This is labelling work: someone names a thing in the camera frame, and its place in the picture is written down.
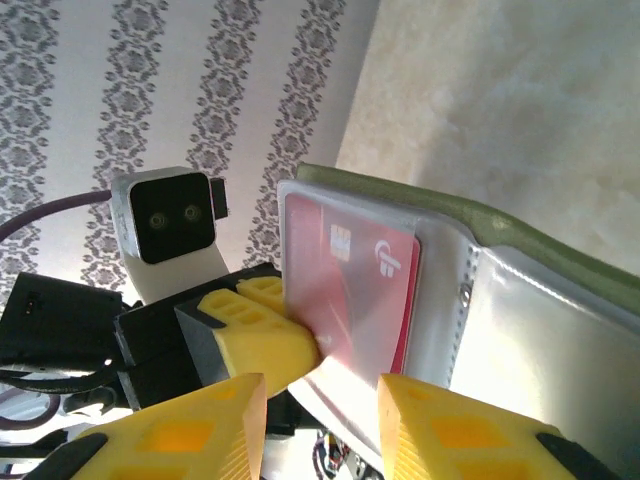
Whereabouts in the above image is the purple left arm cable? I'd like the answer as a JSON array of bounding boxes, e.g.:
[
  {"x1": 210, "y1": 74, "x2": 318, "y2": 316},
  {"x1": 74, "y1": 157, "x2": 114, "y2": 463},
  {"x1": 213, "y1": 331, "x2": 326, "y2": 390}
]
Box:
[{"x1": 0, "y1": 189, "x2": 114, "y2": 431}]

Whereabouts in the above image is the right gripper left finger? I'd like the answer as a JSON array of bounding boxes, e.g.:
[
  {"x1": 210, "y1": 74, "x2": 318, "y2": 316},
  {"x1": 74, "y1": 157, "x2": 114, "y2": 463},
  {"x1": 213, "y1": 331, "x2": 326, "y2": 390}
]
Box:
[{"x1": 37, "y1": 372, "x2": 270, "y2": 480}]

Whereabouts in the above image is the clear box lid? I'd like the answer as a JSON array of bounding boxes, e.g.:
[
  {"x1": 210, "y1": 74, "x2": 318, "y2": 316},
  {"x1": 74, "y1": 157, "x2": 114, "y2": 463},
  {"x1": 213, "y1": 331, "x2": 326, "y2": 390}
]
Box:
[{"x1": 276, "y1": 162, "x2": 640, "y2": 480}]

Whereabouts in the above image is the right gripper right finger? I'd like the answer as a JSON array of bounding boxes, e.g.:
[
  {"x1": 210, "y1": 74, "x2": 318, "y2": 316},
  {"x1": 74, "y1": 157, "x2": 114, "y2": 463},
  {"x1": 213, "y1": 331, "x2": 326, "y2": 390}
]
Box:
[{"x1": 376, "y1": 372, "x2": 624, "y2": 480}]

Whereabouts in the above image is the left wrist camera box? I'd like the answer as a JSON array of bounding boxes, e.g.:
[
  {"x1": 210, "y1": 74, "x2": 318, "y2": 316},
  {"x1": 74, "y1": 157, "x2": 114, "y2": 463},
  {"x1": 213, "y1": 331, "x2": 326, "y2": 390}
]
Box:
[{"x1": 109, "y1": 166, "x2": 232, "y2": 307}]

